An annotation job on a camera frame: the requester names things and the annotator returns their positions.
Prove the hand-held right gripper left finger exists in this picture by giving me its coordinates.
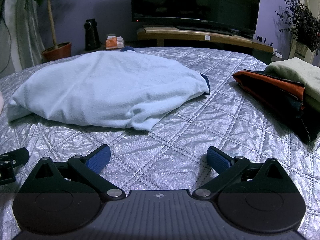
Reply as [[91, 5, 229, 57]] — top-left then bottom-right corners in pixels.
[[24, 145, 126, 202]]

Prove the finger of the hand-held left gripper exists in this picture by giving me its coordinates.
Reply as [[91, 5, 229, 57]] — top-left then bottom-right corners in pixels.
[[0, 147, 30, 168]]

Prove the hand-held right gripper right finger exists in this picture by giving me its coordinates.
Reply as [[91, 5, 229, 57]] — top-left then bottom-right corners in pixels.
[[192, 146, 299, 202]]

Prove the light blue navy-trimmed t-shirt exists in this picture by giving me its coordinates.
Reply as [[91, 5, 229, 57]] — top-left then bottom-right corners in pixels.
[[7, 46, 211, 131]]

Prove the black and orange jacket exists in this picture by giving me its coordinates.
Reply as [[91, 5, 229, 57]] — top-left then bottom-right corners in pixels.
[[232, 70, 320, 144]]

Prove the silver quilted bedspread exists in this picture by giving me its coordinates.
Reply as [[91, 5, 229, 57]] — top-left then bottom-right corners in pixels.
[[0, 46, 320, 240]]

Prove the potted tree in brown pot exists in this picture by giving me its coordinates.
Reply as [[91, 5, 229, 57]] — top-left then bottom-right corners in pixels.
[[12, 0, 75, 62]]

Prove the orange tissue pack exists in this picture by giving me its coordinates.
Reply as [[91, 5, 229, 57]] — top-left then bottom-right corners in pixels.
[[105, 35, 125, 50]]

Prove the pale green folded garment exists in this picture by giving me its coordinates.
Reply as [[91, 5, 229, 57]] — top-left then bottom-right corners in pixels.
[[264, 57, 320, 110]]

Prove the black speaker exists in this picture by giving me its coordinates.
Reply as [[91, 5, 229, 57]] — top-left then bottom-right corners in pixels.
[[84, 19, 101, 51]]

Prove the sheer white curtain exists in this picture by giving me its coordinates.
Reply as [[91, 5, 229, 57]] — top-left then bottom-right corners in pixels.
[[0, 0, 45, 73]]

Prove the tray of small dark bottles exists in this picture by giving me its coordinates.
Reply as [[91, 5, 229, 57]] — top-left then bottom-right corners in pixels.
[[251, 34, 274, 47]]

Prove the wooden television bench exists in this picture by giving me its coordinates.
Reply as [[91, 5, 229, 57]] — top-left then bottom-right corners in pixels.
[[137, 26, 274, 54]]

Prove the black television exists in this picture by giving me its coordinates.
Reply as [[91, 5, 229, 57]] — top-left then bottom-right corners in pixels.
[[131, 0, 262, 39]]

